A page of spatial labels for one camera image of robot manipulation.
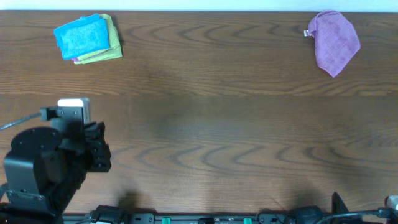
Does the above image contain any blue microfiber cloth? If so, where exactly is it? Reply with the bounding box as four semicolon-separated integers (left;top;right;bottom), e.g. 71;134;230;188
53;14;109;60

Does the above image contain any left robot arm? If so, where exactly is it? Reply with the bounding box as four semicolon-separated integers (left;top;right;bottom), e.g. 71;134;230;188
1;121;111;223

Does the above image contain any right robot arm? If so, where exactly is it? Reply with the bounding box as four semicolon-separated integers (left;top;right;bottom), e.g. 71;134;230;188
289;192;349;224

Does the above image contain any folded green cloth bottom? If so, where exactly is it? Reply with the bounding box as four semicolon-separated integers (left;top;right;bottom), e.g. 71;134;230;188
74;46;123;65

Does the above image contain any folded green cloth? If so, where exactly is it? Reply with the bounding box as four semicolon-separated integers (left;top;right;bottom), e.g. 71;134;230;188
74;46;123;65
100;14;121;50

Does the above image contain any folded green cloth top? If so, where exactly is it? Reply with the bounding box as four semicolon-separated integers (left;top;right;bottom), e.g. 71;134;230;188
100;14;121;50

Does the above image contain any purple microfiber cloth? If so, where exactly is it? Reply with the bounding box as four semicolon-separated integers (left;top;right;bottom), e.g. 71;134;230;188
303;11;361;78

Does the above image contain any right black cable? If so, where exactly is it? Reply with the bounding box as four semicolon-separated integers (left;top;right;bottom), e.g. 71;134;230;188
313;208;392;224

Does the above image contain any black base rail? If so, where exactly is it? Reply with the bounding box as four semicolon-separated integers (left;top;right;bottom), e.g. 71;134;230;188
62;212;386;224

